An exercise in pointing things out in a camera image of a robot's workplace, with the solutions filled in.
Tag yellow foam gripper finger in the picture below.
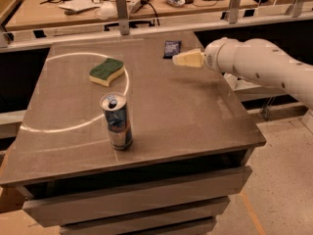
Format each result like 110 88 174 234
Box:
172 49 204 68

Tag blue rxbar blueberry packet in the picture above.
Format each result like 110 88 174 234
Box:
163 40 181 59

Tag green and yellow sponge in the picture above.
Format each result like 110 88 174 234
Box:
89 58 124 87

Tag metal rail frame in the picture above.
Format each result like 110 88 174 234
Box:
0 0 313 52

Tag blue silver energy drink can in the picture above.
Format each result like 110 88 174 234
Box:
100 92 132 150

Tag grey drawer cabinet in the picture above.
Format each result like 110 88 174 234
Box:
23 149 251 235

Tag wooden background desk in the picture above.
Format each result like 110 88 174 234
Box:
4 0 260 31

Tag white papers on desk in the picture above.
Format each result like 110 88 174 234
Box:
59 0 101 12

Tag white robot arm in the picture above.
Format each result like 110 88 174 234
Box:
172 37 313 110

